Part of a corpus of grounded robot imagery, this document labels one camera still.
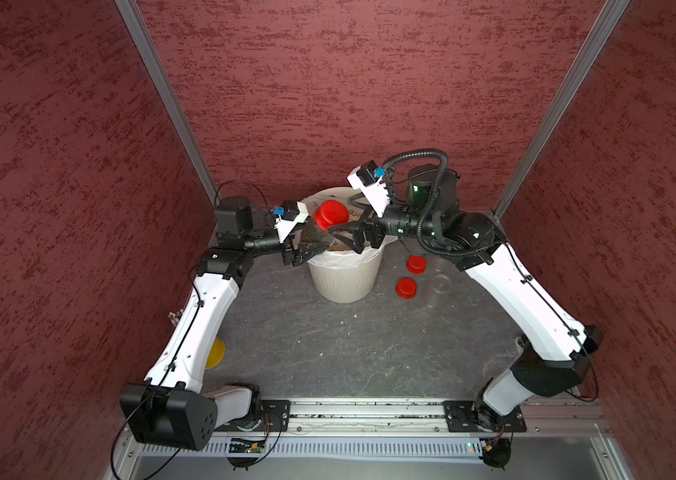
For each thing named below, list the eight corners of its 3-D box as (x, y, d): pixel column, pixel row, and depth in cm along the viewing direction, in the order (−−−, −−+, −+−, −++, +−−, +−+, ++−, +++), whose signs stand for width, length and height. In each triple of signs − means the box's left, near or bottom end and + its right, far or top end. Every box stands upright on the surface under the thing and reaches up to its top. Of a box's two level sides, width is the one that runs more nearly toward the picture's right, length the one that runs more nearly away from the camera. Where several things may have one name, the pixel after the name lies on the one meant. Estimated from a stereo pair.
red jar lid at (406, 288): (396, 299, 98) (397, 296, 96) (394, 280, 103) (395, 277, 101) (417, 299, 98) (418, 296, 96) (413, 281, 103) (415, 277, 101)
